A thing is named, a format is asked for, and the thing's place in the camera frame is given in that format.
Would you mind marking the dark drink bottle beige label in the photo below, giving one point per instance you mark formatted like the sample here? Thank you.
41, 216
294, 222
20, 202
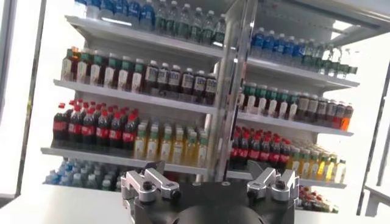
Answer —
313, 107
303, 105

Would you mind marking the red drink bottle white cap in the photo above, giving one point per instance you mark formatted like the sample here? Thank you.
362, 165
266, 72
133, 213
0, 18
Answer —
347, 117

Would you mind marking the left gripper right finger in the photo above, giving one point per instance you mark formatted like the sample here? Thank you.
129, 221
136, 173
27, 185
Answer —
274, 185

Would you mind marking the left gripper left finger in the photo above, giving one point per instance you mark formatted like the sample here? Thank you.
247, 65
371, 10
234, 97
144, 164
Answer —
146, 185

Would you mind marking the reddish tea bottle white label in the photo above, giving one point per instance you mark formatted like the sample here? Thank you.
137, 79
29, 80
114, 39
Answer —
66, 70

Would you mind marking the green cap tea bottle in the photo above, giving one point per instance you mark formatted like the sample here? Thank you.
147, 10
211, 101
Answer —
293, 109
109, 77
81, 71
262, 103
282, 107
122, 79
251, 100
95, 74
136, 82
272, 105

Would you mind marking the thin dark metal post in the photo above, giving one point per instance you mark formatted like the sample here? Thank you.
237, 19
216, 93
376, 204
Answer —
371, 152
32, 91

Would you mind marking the dark drink bottle grey label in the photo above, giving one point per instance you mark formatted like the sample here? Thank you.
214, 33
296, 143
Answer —
174, 79
211, 88
151, 76
339, 114
331, 111
199, 85
186, 82
322, 109
163, 77

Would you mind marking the grey metal shelf unit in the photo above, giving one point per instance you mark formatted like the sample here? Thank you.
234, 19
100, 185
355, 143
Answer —
289, 125
137, 99

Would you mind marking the grey metal frame table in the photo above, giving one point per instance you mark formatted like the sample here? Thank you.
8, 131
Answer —
376, 198

